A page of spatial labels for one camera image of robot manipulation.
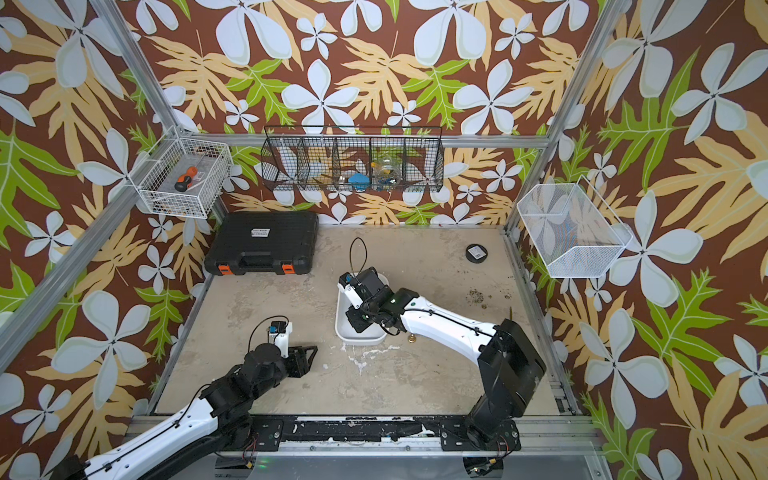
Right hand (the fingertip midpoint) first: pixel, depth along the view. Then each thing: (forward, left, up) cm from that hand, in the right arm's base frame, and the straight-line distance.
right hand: (349, 312), depth 83 cm
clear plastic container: (+43, -11, +17) cm, 48 cm away
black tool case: (+34, +43, -7) cm, 55 cm away
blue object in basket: (+38, -2, +17) cm, 42 cm away
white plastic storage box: (-2, +2, -8) cm, 9 cm away
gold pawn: (-3, -18, -10) cm, 21 cm away
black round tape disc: (+31, -45, -11) cm, 55 cm away
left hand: (-8, +10, -5) cm, 14 cm away
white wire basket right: (+19, -64, +14) cm, 68 cm away
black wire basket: (+47, +2, +20) cm, 51 cm away
